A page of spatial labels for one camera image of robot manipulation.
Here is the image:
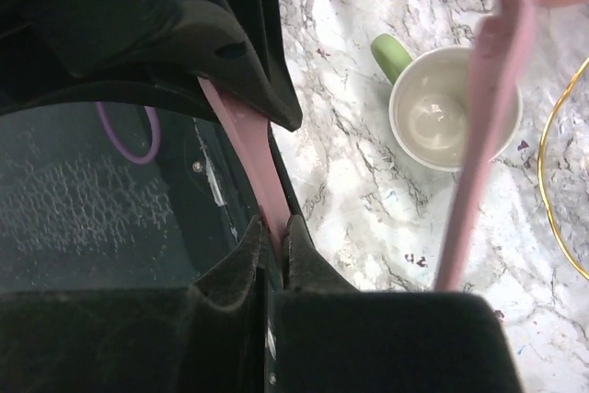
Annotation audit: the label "pink-handled metal tongs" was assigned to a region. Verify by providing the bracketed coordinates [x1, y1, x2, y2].
[199, 0, 536, 291]

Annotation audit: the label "green mug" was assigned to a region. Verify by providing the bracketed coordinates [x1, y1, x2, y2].
[370, 33, 524, 173]

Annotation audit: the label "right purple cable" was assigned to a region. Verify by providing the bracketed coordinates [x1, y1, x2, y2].
[95, 102, 161, 165]

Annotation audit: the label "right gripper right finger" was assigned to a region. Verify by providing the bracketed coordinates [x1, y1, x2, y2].
[183, 215, 359, 308]

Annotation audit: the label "three-tier glass dessert stand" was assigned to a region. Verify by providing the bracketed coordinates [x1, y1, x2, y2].
[537, 61, 588, 279]

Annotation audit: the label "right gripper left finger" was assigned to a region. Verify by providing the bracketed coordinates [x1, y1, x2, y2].
[1, 0, 302, 131]

